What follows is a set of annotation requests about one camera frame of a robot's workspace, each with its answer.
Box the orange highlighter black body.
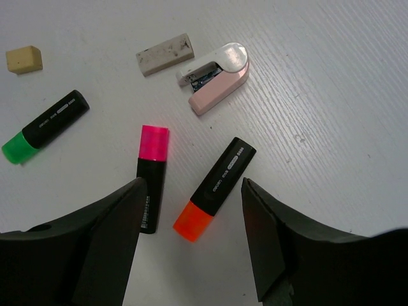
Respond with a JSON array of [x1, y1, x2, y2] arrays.
[[173, 137, 256, 242]]

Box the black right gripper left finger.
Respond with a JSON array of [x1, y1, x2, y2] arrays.
[[1, 178, 147, 305]]

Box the small yellow eraser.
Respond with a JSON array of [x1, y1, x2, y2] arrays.
[[6, 45, 43, 75]]

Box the white eraser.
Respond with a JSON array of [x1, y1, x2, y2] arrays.
[[136, 33, 194, 77]]

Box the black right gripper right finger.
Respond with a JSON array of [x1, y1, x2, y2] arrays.
[[241, 178, 407, 305]]

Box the green highlighter black body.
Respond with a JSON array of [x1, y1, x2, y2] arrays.
[[1, 90, 90, 164]]

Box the pink highlighter black body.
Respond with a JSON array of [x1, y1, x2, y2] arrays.
[[136, 125, 170, 234]]

